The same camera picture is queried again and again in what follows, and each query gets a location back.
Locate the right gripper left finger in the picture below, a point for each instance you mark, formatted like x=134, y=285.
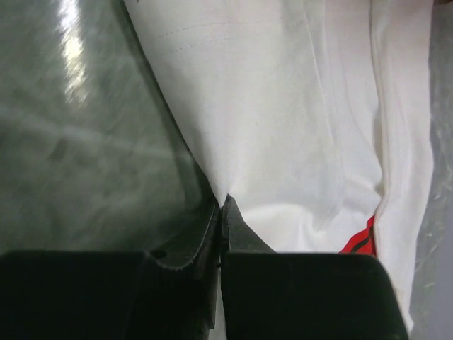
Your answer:
x=168, y=292

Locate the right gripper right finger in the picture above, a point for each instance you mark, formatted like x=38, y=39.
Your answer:
x=269, y=295

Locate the white printed t-shirt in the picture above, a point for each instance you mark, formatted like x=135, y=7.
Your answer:
x=313, y=115

